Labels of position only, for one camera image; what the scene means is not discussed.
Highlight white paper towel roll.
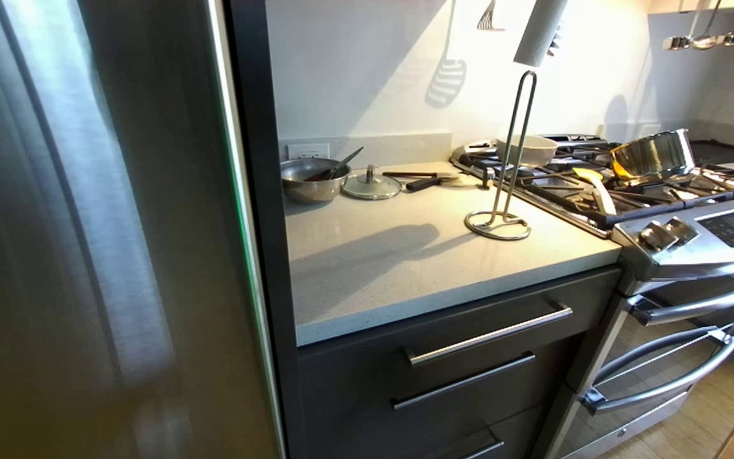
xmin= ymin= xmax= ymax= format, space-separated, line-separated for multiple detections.
xmin=514 ymin=0 xmax=567 ymax=65

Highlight glass pot lid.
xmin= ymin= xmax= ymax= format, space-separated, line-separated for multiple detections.
xmin=342 ymin=164 xmax=399 ymax=200

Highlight stainless steel mixing bowl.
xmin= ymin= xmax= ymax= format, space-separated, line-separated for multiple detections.
xmin=281 ymin=158 xmax=348 ymax=204

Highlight dark drawer cabinet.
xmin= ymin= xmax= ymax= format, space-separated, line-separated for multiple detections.
xmin=299 ymin=268 xmax=620 ymax=459

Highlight wooden spatula on stove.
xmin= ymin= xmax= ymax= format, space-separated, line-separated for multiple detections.
xmin=573 ymin=167 xmax=617 ymax=213

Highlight stainless steel refrigerator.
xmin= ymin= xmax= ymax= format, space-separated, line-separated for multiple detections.
xmin=0 ymin=0 xmax=286 ymax=459

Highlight shiny steel pot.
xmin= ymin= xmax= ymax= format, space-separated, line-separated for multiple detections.
xmin=608 ymin=128 xmax=695 ymax=182

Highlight stainless steel gas stove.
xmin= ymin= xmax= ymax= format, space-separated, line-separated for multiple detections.
xmin=449 ymin=135 xmax=734 ymax=459

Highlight hanging steel ladles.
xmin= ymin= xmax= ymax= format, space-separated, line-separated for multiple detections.
xmin=662 ymin=0 xmax=734 ymax=50

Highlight black-handled knife on counter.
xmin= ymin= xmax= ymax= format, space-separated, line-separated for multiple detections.
xmin=381 ymin=170 xmax=443 ymax=194

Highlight silver wire towel stand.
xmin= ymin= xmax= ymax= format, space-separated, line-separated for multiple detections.
xmin=464 ymin=68 xmax=538 ymax=241

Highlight white slotted spatula on wall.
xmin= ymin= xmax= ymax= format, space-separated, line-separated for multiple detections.
xmin=425 ymin=24 xmax=467 ymax=106

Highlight top drawer silver handle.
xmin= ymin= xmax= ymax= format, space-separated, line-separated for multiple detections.
xmin=407 ymin=303 xmax=573 ymax=366

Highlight oven door handle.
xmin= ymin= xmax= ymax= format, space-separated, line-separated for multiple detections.
xmin=578 ymin=326 xmax=734 ymax=414

